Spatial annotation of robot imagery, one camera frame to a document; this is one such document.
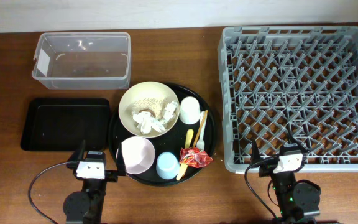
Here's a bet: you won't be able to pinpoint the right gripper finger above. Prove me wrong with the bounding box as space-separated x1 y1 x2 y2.
250 139 261 165
287 123 307 153

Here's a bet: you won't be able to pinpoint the pink small bowl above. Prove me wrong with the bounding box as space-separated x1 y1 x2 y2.
118 136 155 174

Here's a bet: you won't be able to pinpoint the light blue plastic cup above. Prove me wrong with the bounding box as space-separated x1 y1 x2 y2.
156 152 180 180

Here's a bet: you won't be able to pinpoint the white tissue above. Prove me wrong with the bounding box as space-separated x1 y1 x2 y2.
132 111 166 135
162 101 178 123

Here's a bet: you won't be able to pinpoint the white plastic fork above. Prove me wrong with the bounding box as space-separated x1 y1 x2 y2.
196 120 206 151

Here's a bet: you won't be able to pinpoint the beige large bowl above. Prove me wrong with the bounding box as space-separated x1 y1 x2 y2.
119 82 180 138

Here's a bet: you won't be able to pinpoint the red snack wrapper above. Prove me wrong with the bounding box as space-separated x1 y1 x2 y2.
180 147 213 168

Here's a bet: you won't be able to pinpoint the wooden chopstick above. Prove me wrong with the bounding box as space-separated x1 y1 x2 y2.
193 110 208 147

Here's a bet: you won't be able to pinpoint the rice and food scraps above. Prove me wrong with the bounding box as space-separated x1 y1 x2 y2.
132 97 166 119

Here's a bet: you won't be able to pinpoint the white plastic cup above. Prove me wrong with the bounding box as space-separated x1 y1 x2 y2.
179 96 201 124

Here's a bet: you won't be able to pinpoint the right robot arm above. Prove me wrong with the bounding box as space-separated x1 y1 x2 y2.
244 131 321 223

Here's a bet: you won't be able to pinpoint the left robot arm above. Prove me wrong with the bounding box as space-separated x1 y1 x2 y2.
63 141 126 223

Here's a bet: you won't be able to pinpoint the grey dishwasher rack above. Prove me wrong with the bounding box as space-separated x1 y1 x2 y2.
218 26 358 174

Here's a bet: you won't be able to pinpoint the clear plastic waste bin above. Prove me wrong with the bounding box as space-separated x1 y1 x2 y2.
32 32 131 90

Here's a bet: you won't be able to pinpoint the black rectangular tray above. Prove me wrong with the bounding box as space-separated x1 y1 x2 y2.
21 98 111 151

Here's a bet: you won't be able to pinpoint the round black serving tray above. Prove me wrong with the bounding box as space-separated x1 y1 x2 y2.
108 83 217 187

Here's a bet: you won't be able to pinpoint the yellow plastic knife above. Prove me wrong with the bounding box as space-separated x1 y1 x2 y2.
176 129 194 180

